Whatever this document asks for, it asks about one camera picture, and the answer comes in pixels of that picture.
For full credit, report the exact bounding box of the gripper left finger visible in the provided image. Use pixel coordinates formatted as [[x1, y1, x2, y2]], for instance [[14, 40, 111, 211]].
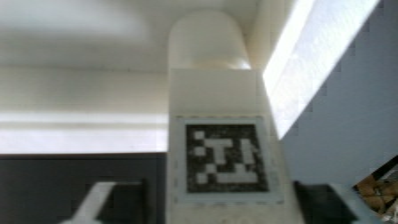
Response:
[[58, 181, 149, 224]]

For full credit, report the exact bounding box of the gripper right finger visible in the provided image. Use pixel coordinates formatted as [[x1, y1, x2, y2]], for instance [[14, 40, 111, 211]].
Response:
[[293, 181, 381, 224]]

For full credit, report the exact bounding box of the white table leg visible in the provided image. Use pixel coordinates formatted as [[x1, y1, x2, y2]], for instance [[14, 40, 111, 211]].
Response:
[[165, 10, 303, 224]]

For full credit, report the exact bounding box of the white square tabletop panel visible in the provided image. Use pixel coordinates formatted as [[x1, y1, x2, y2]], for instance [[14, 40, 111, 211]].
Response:
[[0, 0, 380, 155]]

